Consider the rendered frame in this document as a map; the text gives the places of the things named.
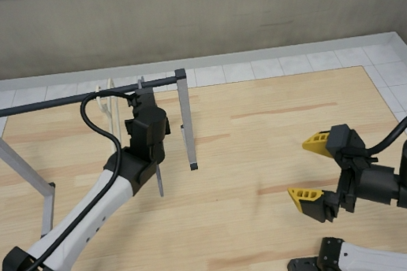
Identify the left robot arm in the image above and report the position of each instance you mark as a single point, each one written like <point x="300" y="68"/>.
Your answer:
<point x="59" y="249"/>

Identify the grey metal rack with black rail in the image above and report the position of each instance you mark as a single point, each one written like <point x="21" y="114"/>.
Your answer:
<point x="19" y="165"/>

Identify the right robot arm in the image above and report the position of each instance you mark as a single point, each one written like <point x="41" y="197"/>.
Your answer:
<point x="335" y="254"/>

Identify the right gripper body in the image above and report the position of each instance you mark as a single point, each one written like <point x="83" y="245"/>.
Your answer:
<point x="375" y="185"/>

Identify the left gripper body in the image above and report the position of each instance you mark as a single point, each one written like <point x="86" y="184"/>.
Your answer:
<point x="129" y="126"/>

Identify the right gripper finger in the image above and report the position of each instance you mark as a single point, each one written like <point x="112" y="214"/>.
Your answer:
<point x="308" y="194"/>
<point x="317" y="146"/>

